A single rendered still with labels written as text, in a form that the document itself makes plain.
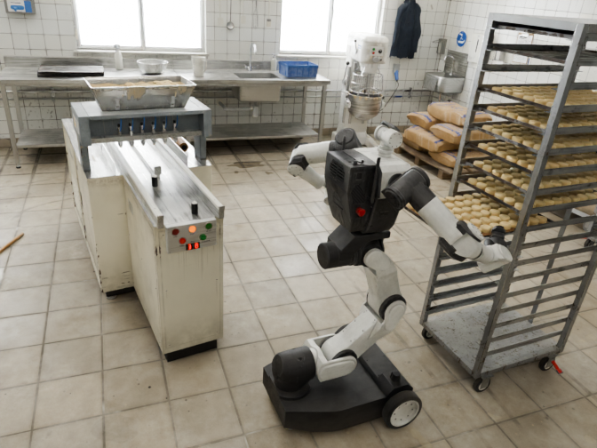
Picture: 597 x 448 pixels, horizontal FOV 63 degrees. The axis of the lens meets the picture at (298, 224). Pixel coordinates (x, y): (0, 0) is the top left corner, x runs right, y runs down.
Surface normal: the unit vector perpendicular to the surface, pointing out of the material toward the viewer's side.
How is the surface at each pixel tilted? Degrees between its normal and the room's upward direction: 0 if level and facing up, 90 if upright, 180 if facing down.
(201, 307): 90
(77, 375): 0
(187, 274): 90
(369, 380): 0
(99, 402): 0
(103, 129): 90
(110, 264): 90
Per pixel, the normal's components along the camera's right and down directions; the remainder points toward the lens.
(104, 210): 0.48, 0.42
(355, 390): 0.07, -0.89
